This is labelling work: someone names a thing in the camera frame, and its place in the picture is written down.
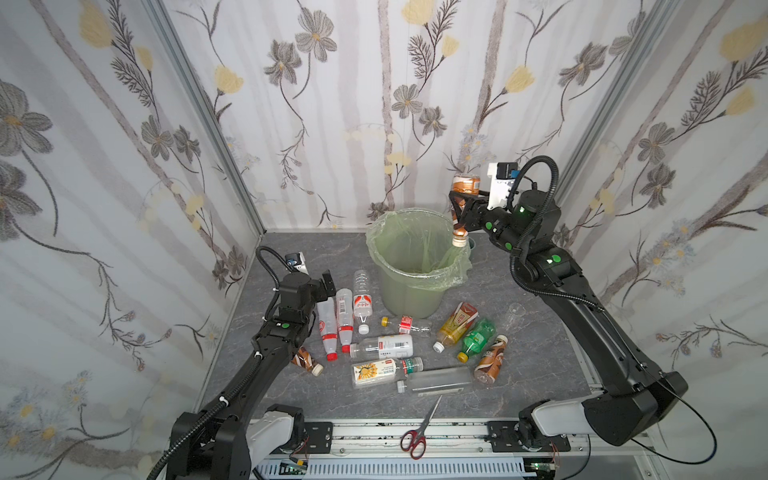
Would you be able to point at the green mesh waste bin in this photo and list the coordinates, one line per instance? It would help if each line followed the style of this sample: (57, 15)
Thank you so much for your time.
(402, 300)

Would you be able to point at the small yellow cap bottle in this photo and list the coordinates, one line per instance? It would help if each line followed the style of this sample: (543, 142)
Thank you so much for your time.
(406, 325)

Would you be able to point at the red handled scissors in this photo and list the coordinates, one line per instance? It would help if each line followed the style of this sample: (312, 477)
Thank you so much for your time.
(413, 441)

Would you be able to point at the green plastic bin liner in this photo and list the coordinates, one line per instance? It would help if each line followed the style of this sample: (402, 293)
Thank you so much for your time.
(413, 246)

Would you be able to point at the clear bottle red white label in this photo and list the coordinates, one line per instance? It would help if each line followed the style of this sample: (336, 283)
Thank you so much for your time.
(362, 301)

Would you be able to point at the yellow tea bottle red label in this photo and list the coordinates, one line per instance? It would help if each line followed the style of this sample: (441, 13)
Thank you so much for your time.
(455, 327)

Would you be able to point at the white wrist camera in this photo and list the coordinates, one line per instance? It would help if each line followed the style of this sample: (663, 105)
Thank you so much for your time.
(296, 262)
(502, 177)

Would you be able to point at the clear square bottle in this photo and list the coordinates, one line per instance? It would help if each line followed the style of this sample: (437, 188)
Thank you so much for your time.
(436, 381)

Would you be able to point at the green plastic bottle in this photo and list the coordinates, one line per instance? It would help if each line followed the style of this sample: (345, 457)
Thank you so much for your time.
(474, 342)

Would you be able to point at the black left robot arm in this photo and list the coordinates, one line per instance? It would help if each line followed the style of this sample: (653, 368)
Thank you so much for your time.
(252, 384)

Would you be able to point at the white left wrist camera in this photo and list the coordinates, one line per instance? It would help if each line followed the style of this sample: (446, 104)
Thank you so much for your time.
(296, 262)

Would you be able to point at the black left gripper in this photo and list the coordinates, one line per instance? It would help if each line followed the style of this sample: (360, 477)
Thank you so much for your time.
(327, 285)

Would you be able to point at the aluminium rail base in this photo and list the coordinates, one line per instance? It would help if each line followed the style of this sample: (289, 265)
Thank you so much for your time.
(284, 446)

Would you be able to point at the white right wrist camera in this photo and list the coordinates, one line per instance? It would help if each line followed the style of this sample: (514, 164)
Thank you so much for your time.
(502, 177)

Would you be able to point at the red cap white bottle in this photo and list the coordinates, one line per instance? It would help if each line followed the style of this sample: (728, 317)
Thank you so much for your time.
(326, 311)
(345, 318)

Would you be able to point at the sunflower label bottle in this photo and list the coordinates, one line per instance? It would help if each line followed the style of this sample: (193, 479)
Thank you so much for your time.
(390, 370)

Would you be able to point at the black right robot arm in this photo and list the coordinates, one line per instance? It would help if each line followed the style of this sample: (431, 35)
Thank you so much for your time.
(635, 393)

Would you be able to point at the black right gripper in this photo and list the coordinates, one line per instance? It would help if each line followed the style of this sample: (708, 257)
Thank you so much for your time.
(470, 213)

